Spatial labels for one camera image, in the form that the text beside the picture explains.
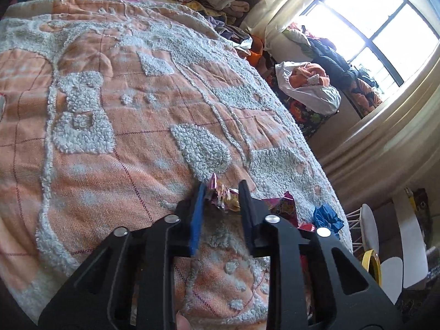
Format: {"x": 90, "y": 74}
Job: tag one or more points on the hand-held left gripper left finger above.
{"x": 197, "y": 220}

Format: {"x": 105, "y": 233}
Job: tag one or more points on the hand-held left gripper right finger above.
{"x": 248, "y": 213}

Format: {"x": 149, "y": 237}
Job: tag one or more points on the pink yellow candy wrapper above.
{"x": 225, "y": 197}

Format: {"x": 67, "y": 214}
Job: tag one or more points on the brown bin with yellow rim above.
{"x": 373, "y": 264}

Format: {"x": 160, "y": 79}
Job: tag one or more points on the pink colourful snack wrapper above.
{"x": 280, "y": 208}

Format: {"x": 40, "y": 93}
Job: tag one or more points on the small red wrapper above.
{"x": 307, "y": 227}

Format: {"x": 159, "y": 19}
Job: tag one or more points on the blue crumpled wrapper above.
{"x": 326, "y": 220}

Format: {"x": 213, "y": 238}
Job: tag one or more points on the dinosaur print storage basket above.
{"x": 309, "y": 120}

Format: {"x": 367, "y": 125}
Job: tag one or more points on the white chair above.
{"x": 367, "y": 227}
{"x": 392, "y": 278}

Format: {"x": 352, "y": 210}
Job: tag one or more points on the orange white tufted blanket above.
{"x": 120, "y": 110}

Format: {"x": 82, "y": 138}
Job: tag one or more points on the white plastic bag with laundry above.
{"x": 319, "y": 98}

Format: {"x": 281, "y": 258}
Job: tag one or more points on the orange towel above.
{"x": 307, "y": 75}

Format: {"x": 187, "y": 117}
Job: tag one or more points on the cream curtain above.
{"x": 275, "y": 10}
{"x": 385, "y": 144}

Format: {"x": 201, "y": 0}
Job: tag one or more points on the orange bag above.
{"x": 257, "y": 53}

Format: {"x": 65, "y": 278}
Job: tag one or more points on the white desk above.
{"x": 409, "y": 244}

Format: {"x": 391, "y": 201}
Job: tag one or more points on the dark patterned bag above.
{"x": 423, "y": 209}

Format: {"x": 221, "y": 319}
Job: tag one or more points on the clothes on windowsill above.
{"x": 330, "y": 55}

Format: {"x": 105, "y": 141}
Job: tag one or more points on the window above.
{"x": 385, "y": 17}

